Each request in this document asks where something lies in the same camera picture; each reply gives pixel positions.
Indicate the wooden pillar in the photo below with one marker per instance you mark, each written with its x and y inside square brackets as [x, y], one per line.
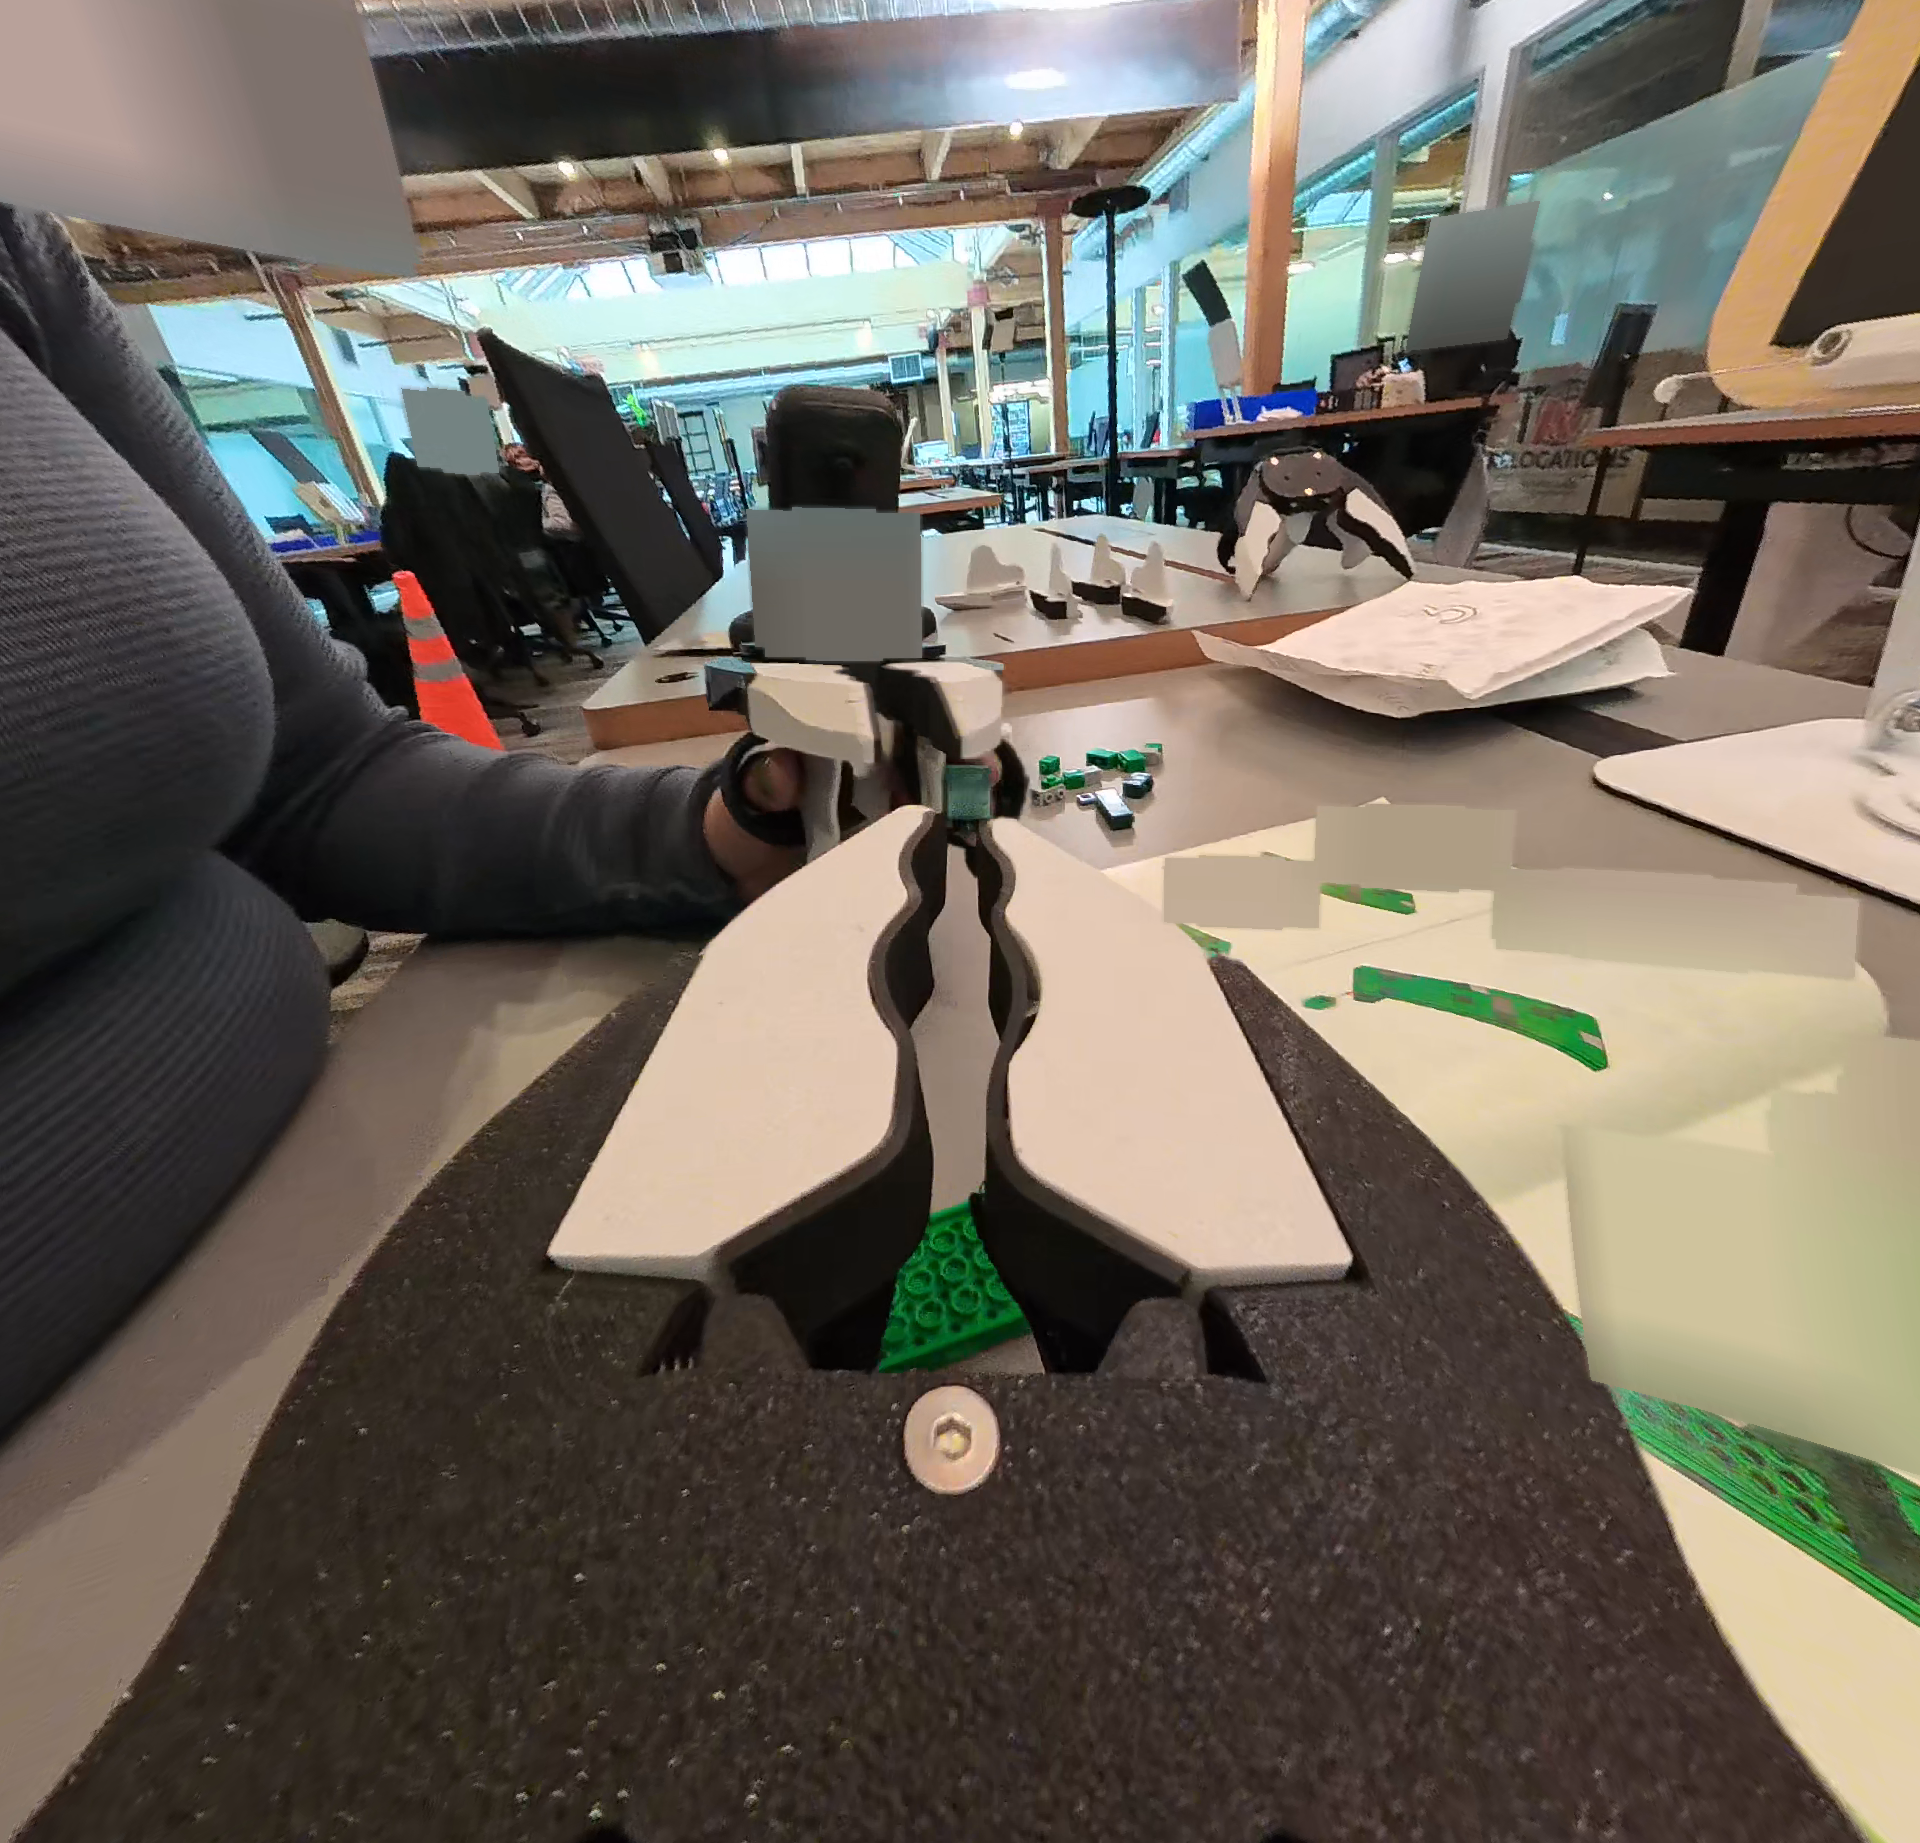
[1273, 191]

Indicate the pile of small bricks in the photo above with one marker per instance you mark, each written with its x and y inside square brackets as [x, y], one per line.
[1114, 806]

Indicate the small dark green brick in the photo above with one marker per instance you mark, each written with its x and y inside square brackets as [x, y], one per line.
[972, 795]

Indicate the black office chair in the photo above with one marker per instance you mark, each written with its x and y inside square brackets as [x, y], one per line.
[450, 553]

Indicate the white paper stack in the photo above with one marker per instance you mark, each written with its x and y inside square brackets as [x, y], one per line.
[1468, 645]

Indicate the printed banner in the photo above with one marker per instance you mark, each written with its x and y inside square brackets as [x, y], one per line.
[1558, 456]

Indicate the loose grey gripper finger part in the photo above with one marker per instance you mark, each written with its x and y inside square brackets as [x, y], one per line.
[1152, 588]
[982, 582]
[1102, 577]
[1056, 590]

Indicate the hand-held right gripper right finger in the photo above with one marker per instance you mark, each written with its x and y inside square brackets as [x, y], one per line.
[1156, 1107]

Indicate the person's left hand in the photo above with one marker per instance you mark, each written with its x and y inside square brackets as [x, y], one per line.
[764, 862]

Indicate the light wooden table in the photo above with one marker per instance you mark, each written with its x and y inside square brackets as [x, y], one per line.
[842, 674]

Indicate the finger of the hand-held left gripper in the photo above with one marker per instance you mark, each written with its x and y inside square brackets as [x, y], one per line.
[808, 715]
[968, 704]

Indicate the black tilted board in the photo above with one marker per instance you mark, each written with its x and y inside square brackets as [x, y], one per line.
[592, 480]

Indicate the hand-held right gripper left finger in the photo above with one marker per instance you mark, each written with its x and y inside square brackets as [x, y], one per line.
[719, 1095]

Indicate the orange traffic cone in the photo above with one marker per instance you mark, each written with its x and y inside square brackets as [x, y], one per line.
[445, 674]

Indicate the tan edged black board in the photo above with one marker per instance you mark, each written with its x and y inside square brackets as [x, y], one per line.
[1860, 270]

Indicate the spare black white gripper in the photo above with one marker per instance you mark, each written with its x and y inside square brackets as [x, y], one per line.
[1304, 501]

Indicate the brick instruction booklet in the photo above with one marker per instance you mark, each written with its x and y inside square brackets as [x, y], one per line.
[1425, 1107]

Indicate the dark wooden table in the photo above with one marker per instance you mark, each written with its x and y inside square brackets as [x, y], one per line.
[1755, 440]

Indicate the white monitor stand base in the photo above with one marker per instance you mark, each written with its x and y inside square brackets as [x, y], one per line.
[1740, 786]

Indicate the green studded brick plate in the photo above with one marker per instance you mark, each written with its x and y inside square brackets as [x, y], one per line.
[944, 1296]

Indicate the grey desk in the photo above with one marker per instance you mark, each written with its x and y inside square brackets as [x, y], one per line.
[494, 1004]

